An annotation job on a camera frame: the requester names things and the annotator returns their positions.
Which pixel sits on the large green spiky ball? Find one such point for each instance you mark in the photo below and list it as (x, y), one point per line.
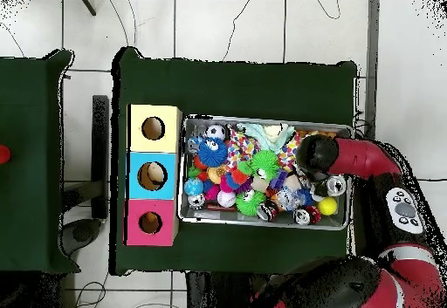
(263, 163)

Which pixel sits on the colourful polka dot cloth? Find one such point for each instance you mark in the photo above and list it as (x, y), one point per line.
(290, 151)
(241, 147)

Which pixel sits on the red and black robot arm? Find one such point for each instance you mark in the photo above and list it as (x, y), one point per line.
(363, 156)

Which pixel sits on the wooden box with three holes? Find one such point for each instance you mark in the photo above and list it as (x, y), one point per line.
(136, 140)

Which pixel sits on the blue spiky ball with eyes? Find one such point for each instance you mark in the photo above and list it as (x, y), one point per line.
(213, 151)

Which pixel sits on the black and white soccer ball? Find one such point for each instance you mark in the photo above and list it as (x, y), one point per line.
(215, 132)

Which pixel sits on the blue globe ball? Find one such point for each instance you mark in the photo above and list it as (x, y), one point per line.
(193, 186)

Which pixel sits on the mint green cloth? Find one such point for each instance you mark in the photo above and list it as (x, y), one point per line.
(258, 133)

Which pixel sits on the cream yellow cloth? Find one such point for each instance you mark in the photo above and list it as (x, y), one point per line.
(274, 130)

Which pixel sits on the yellow ball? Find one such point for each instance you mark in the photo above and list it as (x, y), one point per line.
(327, 206)

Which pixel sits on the silver metal can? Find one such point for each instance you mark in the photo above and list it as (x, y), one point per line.
(336, 184)

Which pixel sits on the black upright panel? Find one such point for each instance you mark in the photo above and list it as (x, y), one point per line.
(100, 147)

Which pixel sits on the red round object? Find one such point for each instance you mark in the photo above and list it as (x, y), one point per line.
(3, 154)

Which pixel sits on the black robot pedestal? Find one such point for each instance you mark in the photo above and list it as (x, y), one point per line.
(223, 294)

